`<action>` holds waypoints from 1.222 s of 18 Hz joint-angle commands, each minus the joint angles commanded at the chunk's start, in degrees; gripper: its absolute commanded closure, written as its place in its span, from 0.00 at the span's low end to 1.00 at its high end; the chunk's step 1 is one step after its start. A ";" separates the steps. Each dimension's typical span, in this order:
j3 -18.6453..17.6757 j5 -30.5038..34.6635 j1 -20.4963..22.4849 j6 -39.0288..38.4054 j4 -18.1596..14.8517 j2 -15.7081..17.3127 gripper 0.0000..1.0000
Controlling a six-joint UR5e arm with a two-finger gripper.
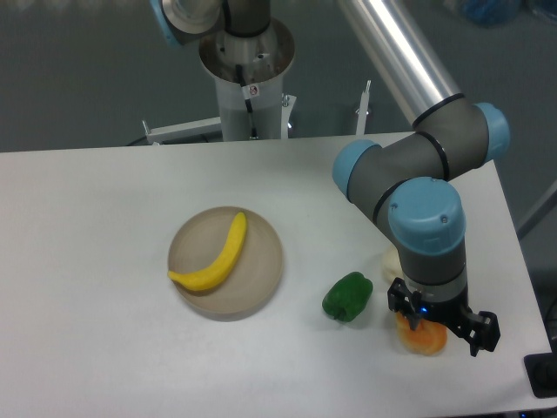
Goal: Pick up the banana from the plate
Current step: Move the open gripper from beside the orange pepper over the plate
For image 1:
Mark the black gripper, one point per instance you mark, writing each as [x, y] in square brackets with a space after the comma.
[480, 330]

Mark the yellow banana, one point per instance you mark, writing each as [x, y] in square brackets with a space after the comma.
[218, 271]

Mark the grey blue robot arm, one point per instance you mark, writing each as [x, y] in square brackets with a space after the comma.
[405, 188]

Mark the beige round plate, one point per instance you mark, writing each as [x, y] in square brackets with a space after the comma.
[255, 276]

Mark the orange bread roll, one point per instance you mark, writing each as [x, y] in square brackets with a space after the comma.
[429, 338]

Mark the white garlic bulb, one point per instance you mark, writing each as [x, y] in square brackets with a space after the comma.
[390, 265]

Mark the green bell pepper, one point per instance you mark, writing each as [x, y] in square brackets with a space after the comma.
[348, 297]

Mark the black device at table edge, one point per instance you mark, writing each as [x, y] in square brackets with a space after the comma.
[541, 373]

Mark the grey metal table leg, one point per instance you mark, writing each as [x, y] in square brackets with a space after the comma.
[537, 212]

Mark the blue plastic bag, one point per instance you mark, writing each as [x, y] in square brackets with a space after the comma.
[489, 13]

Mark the white upright bracket post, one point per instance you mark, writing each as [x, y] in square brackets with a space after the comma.
[363, 111]

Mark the white metal bracket frame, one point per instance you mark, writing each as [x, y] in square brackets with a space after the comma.
[181, 133]

